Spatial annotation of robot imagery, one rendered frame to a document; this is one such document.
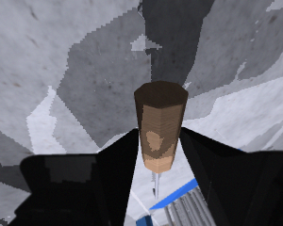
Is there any grey two-pronged fork tool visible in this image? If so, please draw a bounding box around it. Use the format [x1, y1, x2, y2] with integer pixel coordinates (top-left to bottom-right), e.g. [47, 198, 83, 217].
[138, 0, 158, 20]

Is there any blue flat strip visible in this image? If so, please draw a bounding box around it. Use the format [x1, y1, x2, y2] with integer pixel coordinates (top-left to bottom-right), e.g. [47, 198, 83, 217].
[148, 178, 198, 210]

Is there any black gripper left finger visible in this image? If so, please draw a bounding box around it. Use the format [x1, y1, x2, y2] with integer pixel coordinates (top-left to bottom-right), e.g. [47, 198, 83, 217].
[19, 128, 139, 226]

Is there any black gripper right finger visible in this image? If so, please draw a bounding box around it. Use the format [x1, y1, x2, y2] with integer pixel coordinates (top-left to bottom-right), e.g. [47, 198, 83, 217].
[179, 127, 283, 226]

